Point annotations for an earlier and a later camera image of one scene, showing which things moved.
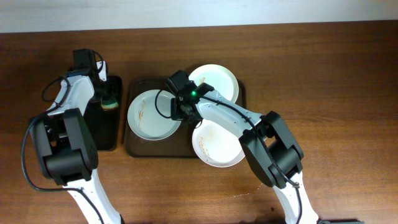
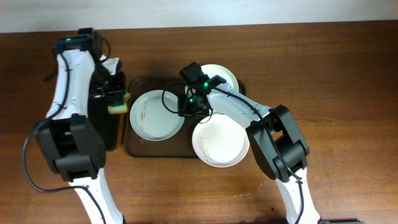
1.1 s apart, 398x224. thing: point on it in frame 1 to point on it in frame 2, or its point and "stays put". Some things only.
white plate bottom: (216, 146) stays put
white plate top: (221, 79) stays put
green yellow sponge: (109, 104) to (120, 108)
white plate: (149, 115) stays put
